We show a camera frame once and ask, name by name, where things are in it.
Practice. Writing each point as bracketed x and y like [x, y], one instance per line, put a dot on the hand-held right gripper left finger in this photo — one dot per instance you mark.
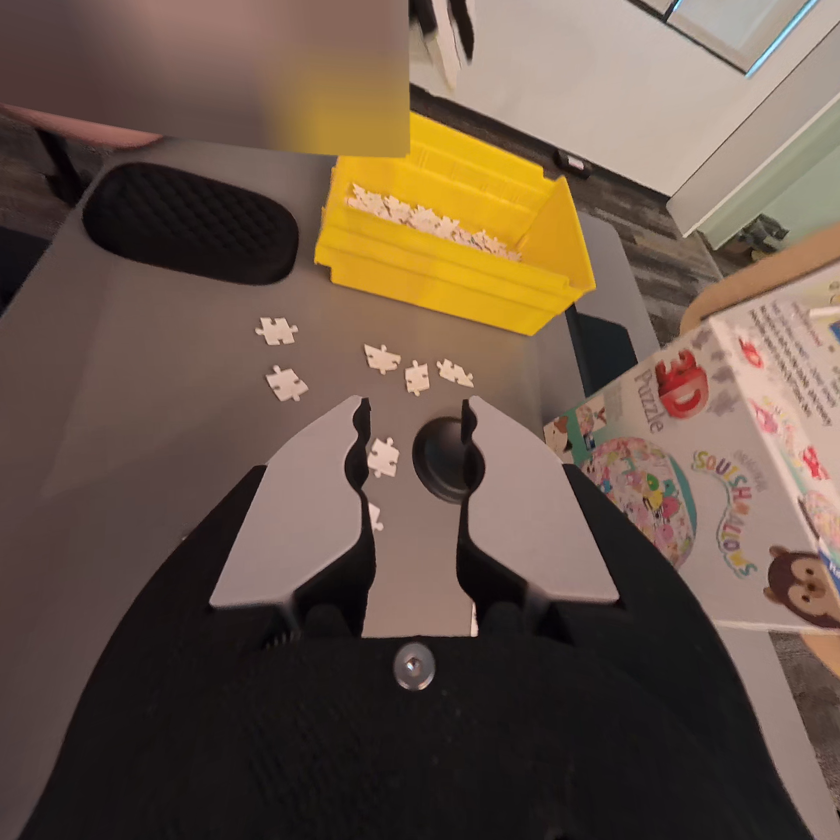
[295, 525]

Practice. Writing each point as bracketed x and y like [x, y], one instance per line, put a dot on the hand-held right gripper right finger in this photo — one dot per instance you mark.
[532, 525]

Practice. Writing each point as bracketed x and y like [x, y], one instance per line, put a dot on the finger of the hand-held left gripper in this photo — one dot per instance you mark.
[425, 20]
[462, 33]

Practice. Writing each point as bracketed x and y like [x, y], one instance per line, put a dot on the white jigsaw piece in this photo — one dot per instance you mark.
[276, 328]
[376, 516]
[382, 357]
[418, 378]
[383, 457]
[454, 373]

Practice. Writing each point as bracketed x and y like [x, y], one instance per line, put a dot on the pile of puzzle pieces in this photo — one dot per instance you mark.
[420, 217]

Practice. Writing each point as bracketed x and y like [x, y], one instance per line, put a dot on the yellow plastic bin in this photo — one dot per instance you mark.
[446, 282]

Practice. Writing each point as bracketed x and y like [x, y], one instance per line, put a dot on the colourful puzzle box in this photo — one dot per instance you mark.
[709, 499]

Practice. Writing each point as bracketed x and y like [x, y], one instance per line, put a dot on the black quilted pad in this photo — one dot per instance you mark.
[190, 223]

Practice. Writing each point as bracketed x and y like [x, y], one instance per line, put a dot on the wooden easel board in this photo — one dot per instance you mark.
[735, 282]

